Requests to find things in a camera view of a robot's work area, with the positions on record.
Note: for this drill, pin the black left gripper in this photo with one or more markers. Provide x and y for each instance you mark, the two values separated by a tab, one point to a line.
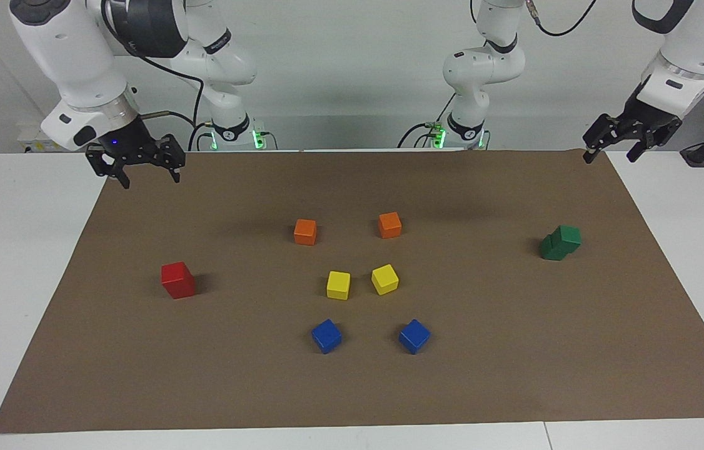
633	125

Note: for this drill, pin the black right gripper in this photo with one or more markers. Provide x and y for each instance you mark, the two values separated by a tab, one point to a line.
133	147

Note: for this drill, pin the green wooden cube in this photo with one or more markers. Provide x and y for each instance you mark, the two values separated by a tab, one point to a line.
569	236
549	251

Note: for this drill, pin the red wooden cube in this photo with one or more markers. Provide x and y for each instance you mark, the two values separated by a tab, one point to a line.
182	294
176	274

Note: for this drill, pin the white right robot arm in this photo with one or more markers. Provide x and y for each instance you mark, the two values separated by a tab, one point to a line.
64	50

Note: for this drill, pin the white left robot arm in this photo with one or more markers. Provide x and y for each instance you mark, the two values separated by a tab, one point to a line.
696	56

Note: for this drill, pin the white connector box green light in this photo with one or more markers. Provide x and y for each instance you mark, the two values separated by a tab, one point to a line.
259	137

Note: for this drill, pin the orange wooden cube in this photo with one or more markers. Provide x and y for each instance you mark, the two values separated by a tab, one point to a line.
389	225
305	232

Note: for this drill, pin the green lit connector plug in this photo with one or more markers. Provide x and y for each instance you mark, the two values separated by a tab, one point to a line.
436	134

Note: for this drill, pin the brown table mat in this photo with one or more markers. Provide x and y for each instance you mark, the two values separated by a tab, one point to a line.
202	350

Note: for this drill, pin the yellow wooden cube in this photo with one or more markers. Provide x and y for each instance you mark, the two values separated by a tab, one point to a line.
384	279
338	285

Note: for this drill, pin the blue wooden cube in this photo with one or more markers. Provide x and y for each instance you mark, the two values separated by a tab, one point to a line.
414	335
326	335

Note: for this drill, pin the white wall socket box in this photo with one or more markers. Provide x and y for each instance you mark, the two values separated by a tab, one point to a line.
30	140

